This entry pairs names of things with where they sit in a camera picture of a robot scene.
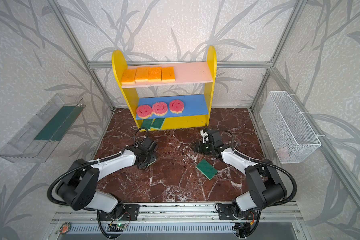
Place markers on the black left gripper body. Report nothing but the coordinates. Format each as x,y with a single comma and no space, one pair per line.
147,160

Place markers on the aluminium front rail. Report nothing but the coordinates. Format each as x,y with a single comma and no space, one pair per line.
205,212

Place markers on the green pad in clear bin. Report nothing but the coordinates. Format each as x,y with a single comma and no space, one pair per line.
57,127

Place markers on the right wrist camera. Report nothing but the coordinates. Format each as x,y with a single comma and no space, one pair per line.
204,135

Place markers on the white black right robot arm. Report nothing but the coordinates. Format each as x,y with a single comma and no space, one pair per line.
269,185

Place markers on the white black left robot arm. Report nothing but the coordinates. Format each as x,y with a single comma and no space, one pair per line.
77,187

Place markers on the pink smiley sponge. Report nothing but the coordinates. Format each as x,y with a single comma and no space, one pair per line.
160,109
144,111
176,106

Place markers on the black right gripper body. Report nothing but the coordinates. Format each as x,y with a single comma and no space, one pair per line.
202,147

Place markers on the yellow shelf with coloured boards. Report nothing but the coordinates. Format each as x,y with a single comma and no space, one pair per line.
194,85

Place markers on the white wire mesh basket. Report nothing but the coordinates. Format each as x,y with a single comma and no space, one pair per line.
292,137

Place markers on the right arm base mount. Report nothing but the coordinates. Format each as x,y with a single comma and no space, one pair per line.
232,212

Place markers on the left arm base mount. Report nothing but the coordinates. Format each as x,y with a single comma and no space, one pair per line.
128,212

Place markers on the orange sponge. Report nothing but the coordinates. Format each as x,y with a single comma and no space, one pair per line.
155,74
128,77
142,74
168,74

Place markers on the clear plastic wall bin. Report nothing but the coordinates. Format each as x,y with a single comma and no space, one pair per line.
22,148

